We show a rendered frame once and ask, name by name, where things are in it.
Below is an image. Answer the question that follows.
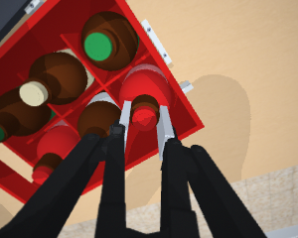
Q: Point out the brown glass bottle with cream cap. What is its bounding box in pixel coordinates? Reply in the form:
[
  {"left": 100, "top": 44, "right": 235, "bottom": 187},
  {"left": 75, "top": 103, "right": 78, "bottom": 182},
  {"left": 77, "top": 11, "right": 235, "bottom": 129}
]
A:
[{"left": 20, "top": 49, "right": 95, "bottom": 106}]

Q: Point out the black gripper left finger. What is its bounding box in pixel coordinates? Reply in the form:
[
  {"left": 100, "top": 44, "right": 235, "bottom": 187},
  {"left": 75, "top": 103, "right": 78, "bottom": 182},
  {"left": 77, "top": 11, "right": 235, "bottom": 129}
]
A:
[{"left": 0, "top": 100, "right": 131, "bottom": 238}]

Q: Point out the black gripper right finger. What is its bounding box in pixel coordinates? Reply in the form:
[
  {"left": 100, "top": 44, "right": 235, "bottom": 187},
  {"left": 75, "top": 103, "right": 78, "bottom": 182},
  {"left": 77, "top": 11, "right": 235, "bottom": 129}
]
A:
[{"left": 157, "top": 105, "right": 267, "bottom": 238}]

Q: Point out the red bottle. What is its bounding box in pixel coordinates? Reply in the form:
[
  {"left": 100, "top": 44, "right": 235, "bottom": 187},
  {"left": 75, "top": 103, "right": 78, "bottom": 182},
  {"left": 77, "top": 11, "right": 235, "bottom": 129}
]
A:
[
  {"left": 119, "top": 62, "right": 172, "bottom": 131},
  {"left": 32, "top": 120, "right": 80, "bottom": 184}
]

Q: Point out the brown bottle with white cap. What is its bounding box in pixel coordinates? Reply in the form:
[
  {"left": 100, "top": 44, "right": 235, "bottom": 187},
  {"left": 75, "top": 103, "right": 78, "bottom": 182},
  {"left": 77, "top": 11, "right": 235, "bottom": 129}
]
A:
[{"left": 77, "top": 90, "right": 122, "bottom": 138}]

